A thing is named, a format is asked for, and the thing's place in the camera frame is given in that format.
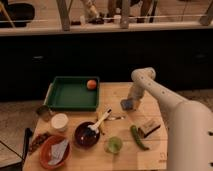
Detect blue sponge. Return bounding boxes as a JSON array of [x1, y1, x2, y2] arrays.
[[120, 99, 133, 111]]

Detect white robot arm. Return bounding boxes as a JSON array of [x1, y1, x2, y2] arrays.
[[128, 67, 213, 171]]

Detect green plastic tray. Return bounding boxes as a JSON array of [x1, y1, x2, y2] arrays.
[[45, 76, 99, 111]]

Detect metal fork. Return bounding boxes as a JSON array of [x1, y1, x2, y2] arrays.
[[106, 116, 125, 121]]

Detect green chili pepper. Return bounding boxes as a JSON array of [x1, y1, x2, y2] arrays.
[[130, 125, 149, 151]]

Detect wooden block brush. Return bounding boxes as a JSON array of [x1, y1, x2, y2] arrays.
[[138, 119, 161, 138]]

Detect yellow banana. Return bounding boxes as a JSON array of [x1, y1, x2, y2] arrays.
[[97, 112, 105, 135]]

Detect orange fruit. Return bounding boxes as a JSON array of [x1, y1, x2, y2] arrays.
[[87, 80, 97, 90]]

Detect green plastic cup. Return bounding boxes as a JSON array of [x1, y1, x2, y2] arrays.
[[106, 137, 123, 154]]

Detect white spoon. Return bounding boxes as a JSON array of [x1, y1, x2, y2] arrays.
[[88, 109, 112, 134]]

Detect dark purple bowl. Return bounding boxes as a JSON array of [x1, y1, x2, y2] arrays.
[[74, 122, 100, 149]]

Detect white round container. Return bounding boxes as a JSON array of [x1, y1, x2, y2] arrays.
[[51, 113, 69, 132]]

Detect crumpled white paper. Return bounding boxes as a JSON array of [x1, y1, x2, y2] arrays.
[[48, 139, 69, 166]]

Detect orange bowl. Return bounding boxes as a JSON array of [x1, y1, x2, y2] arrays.
[[39, 135, 70, 170]]

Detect dark red grapes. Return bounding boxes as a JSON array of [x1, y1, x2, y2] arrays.
[[28, 132, 50, 154]]

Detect black chair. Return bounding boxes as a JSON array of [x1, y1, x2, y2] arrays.
[[0, 0, 35, 28]]

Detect black table bracket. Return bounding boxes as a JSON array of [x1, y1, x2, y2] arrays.
[[22, 128, 33, 159]]

